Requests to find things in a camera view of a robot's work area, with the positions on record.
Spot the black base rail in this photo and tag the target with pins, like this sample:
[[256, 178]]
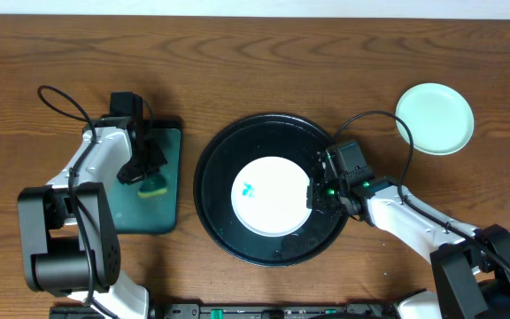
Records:
[[197, 311]]

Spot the white plate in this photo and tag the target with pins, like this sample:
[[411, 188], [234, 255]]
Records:
[[268, 196]]

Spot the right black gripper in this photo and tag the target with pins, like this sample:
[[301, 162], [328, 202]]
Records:
[[313, 198]]

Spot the mint green plate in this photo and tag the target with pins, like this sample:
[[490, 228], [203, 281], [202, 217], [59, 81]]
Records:
[[440, 119]]

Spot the round black tray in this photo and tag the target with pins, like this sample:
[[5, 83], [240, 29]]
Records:
[[268, 134]]

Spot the black rectangular sponge tray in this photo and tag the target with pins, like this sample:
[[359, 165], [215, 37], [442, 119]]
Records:
[[155, 215]]

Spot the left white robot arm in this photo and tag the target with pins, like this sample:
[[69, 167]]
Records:
[[70, 247]]

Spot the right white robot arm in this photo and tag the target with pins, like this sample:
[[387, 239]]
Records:
[[470, 265]]

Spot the green yellow sponge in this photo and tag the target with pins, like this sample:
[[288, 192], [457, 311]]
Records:
[[153, 186]]

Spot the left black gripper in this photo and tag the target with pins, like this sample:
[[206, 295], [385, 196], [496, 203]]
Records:
[[139, 169]]

